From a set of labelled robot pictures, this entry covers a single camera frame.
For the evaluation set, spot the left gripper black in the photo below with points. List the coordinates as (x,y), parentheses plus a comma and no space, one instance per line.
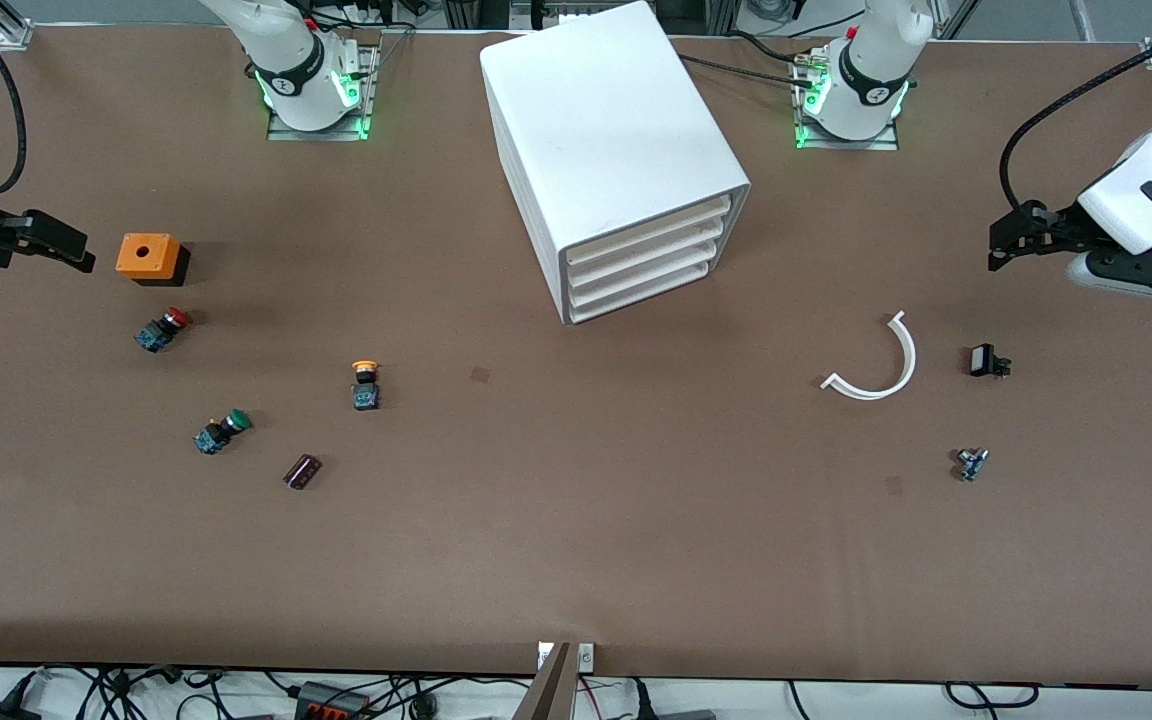
(1064,227)

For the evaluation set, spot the white plastic drawer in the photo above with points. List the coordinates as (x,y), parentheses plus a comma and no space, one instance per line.
(641,290)
(651,234)
(651,270)
(651,252)

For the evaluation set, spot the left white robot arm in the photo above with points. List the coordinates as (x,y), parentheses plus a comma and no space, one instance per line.
(871,70)

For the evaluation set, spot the red push button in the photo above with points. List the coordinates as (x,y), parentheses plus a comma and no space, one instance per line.
(161,330)

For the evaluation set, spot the green push button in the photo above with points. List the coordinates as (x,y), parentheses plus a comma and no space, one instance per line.
(221,432)

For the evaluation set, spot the white drawer cabinet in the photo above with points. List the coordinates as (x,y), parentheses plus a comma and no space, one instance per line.
(596,130)

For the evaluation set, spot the orange box with hole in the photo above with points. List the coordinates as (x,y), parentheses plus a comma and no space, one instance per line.
(161,258)

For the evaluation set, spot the small blue metal component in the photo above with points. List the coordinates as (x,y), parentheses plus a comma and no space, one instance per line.
(972,465)

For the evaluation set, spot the dark purple capacitor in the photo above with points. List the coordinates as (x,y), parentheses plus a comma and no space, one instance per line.
(302,472)

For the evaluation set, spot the black power adapter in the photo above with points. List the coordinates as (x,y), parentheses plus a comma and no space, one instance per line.
(1,712)

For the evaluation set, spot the black red power strip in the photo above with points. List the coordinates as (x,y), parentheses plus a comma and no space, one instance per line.
(331,703)

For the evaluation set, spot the wooden strip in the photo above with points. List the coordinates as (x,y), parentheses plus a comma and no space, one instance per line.
(548,695)

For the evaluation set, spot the small black switch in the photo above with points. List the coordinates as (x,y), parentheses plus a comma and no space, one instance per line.
(983,360)

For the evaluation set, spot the white curved bracket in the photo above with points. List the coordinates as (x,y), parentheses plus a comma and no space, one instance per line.
(910,360)

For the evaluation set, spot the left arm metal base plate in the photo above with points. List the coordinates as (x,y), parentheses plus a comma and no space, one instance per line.
(846,144)

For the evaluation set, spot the aluminium frame strut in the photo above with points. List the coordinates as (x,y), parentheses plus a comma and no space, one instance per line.
(958,18)
(1082,18)

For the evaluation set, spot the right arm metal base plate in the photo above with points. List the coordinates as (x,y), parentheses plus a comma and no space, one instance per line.
(364,90)

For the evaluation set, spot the small white bracket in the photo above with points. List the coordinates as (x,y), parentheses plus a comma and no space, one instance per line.
(586,657)
(544,655)

